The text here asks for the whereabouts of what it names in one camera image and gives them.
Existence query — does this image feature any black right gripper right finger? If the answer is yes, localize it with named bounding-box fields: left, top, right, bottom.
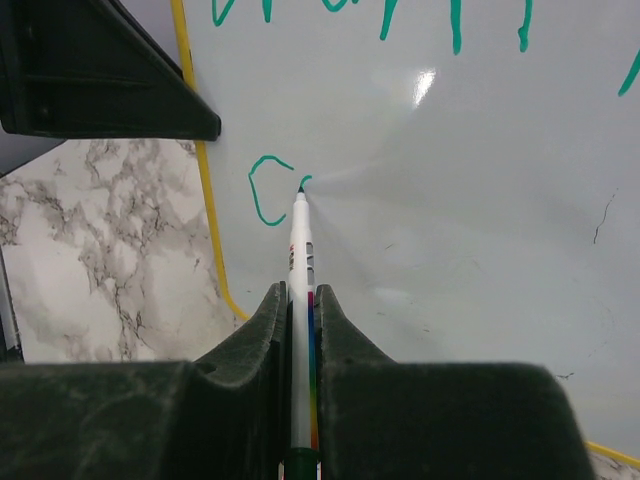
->
left=315, top=285, right=594, bottom=479

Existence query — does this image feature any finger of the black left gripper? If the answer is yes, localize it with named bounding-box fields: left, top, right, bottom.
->
left=1, top=1, right=221, bottom=141

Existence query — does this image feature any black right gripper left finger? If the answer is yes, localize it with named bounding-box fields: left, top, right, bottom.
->
left=1, top=283, right=287, bottom=479

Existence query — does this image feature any white green whiteboard marker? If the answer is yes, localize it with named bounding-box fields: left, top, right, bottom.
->
left=284, top=187, right=319, bottom=479

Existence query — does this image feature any yellow framed whiteboard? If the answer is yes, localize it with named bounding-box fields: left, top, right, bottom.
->
left=172, top=1, right=639, bottom=457

